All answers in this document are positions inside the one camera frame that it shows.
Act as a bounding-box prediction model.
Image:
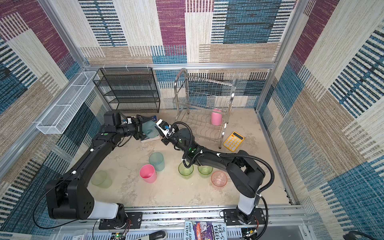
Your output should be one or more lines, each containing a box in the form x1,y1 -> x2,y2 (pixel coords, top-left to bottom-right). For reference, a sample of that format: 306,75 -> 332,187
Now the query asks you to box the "yellow calculator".
223,132 -> 245,152

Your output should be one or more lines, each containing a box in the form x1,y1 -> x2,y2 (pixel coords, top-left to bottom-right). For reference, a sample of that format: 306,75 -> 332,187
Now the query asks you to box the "teal cup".
142,120 -> 159,139
149,152 -> 165,172

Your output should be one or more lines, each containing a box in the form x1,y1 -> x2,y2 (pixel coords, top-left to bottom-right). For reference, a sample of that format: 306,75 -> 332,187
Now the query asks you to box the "silver metal dish rack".
173,69 -> 238,148

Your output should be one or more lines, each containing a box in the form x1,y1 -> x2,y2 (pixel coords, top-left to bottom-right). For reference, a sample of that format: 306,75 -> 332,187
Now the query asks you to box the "purple treehouse book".
183,221 -> 228,240

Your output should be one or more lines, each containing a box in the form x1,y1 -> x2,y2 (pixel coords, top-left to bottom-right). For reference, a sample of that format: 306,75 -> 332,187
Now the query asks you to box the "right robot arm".
156,120 -> 275,225

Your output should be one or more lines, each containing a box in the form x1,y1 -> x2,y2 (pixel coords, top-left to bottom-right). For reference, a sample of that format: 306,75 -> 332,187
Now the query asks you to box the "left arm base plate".
98,212 -> 143,230

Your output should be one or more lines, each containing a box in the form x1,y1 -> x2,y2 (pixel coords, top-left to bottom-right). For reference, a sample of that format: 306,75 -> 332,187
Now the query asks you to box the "clear pink cup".
211,171 -> 228,188

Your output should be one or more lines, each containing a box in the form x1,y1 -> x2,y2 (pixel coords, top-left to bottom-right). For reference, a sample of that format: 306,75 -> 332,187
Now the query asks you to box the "pink cup front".
139,164 -> 157,184

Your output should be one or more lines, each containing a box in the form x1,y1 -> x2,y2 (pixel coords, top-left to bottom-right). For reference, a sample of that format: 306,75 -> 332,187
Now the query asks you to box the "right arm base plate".
219,208 -> 266,226

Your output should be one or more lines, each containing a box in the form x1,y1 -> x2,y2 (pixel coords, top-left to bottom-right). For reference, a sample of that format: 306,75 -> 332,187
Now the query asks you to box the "green cup right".
198,166 -> 213,179

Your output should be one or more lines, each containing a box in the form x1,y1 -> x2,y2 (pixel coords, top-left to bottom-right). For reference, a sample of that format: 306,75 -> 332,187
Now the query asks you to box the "black mesh shelf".
93,67 -> 161,113

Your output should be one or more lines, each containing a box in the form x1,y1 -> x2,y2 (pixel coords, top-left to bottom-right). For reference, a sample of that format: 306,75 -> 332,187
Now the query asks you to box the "blue treehouse book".
141,116 -> 159,143

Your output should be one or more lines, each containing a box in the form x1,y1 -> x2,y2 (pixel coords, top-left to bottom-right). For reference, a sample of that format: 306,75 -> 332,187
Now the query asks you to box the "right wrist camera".
156,119 -> 171,137

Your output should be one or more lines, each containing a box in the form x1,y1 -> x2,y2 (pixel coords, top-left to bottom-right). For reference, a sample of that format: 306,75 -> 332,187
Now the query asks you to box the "white wire wall basket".
37,72 -> 96,135

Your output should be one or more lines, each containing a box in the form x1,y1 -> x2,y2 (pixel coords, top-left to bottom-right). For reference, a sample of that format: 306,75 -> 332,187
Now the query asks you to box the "frosted green cup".
91,171 -> 113,189

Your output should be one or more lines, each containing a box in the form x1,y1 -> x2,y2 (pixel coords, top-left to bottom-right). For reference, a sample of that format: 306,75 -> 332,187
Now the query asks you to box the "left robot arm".
41,110 -> 152,229

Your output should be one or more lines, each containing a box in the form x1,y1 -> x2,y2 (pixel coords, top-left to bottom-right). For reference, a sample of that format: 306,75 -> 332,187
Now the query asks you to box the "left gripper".
116,115 -> 153,141

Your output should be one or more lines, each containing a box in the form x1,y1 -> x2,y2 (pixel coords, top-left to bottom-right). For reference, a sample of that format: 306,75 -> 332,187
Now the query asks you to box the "green cup left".
178,163 -> 194,180

